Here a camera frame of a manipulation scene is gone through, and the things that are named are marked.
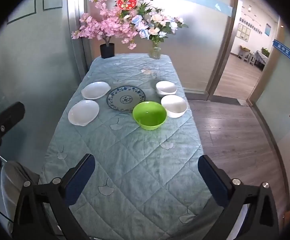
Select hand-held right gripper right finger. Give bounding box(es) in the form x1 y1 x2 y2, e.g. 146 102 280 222
197 154 280 240

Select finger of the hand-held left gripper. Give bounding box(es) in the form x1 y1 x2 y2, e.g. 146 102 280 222
0 102 26 155

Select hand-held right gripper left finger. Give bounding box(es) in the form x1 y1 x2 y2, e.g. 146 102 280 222
12 153 96 240

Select white plate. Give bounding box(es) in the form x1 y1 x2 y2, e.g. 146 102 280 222
68 100 100 127
81 81 111 100

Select white bowl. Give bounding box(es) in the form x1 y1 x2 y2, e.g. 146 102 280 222
156 81 178 96
161 95 188 118

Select blue patterned plate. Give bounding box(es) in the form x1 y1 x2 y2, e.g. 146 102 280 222
107 86 146 112

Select green bowl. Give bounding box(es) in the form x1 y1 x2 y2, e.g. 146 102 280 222
132 101 167 131

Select grey cloth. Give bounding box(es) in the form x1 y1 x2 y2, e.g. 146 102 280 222
0 161 41 235

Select light blue quilted tablecloth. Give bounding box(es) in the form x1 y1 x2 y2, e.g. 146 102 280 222
39 53 225 240

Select potted pink blossom tree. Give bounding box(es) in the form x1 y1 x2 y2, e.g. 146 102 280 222
71 0 139 59

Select table with grey cloth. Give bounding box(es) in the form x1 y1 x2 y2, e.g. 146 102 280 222
253 50 269 67

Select white side table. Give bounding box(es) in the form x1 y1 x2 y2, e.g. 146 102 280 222
237 45 251 61

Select glass vase with flowers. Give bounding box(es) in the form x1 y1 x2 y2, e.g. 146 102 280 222
115 0 188 60

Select blue banner strip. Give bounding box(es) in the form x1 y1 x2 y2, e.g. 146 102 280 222
272 39 290 73

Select red round hanging ornament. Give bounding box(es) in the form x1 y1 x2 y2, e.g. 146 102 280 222
116 0 138 11

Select framed wall pictures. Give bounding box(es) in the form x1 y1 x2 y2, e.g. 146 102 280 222
237 22 250 42

